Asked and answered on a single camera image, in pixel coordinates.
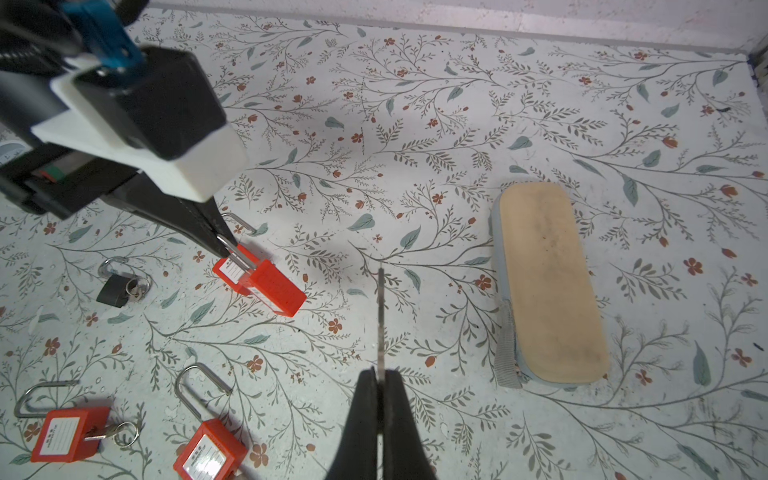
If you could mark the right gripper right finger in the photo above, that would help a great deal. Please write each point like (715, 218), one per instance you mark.
(403, 454)

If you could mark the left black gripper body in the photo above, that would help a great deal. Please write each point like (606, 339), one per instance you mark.
(54, 179)

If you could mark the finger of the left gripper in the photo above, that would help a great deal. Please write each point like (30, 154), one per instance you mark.
(201, 223)

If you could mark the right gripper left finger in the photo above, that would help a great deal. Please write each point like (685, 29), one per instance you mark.
(356, 455)

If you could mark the red padlock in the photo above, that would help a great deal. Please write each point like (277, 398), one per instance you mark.
(73, 434)
(213, 452)
(250, 276)

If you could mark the silver key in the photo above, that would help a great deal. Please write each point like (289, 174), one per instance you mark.
(380, 368)

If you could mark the small black padlock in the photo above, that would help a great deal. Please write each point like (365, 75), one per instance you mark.
(122, 282)

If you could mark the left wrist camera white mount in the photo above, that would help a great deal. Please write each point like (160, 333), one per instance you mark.
(147, 107)

